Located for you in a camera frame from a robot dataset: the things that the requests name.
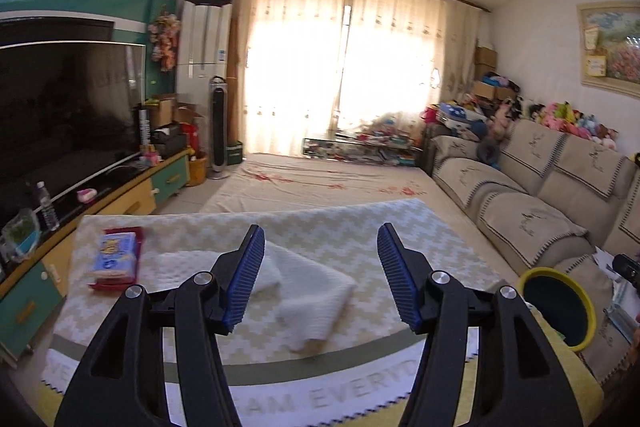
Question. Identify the clear water bottle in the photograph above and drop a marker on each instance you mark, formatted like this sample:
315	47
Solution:
46	207

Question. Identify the green yellow television cabinet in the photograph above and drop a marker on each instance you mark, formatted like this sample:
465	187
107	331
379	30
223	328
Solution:
30	302

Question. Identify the blue wet wipes packet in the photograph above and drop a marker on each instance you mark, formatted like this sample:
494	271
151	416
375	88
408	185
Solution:
114	254

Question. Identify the yellow round waste bin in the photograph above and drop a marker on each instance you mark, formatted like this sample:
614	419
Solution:
555	307

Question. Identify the table with patterned tablecloth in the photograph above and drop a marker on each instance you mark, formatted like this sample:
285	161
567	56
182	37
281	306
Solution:
350	227

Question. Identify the floral sheet mattress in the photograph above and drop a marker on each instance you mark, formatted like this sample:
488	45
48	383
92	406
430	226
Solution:
325	182

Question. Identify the clear plastic document folder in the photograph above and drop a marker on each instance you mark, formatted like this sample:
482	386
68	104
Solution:
622	314

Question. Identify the white standing air conditioner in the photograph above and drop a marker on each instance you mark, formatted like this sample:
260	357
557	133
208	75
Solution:
205	47

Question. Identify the white folded towel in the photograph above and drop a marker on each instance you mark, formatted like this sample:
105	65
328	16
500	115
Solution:
310	292

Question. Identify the open cardboard boxes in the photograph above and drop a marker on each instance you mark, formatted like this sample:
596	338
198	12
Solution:
170	109

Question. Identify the cluttered glass coffee table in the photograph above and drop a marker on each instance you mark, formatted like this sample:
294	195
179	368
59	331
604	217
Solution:
360	147

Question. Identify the black flat television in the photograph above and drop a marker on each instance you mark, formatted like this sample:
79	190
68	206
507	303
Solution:
60	122

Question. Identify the small pink object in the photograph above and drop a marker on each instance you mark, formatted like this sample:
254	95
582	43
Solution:
86	196

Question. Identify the white loose papers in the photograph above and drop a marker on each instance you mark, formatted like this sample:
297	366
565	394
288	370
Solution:
605	262

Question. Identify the clear glass bowl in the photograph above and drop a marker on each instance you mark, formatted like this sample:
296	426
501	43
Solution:
20	234

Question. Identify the artificial flower bunch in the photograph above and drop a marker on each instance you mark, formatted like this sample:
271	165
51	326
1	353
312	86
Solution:
164	39

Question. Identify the framed flower wall picture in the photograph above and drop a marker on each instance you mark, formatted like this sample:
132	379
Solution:
615	47

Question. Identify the red flat box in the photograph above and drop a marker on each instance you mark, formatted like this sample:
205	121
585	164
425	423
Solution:
140	239

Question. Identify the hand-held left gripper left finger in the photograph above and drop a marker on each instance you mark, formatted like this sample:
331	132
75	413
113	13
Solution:
246	274

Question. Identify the beige sofa with covers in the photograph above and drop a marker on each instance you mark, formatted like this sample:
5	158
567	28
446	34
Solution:
550	187

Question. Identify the yellow wicker basket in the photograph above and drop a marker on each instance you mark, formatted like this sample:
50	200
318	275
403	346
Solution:
197	172

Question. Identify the black tower fan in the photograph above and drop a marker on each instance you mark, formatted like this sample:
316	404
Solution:
219	127

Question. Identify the stack of cardboard boxes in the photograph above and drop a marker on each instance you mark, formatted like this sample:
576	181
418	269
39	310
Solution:
485	72

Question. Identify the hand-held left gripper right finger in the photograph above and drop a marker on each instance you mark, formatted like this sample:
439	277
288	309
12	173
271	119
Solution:
395	279

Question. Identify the sheer cream curtains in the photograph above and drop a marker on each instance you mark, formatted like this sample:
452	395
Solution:
300	57

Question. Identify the pile of plush toys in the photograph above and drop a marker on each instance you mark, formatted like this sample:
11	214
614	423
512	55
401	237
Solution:
565	117

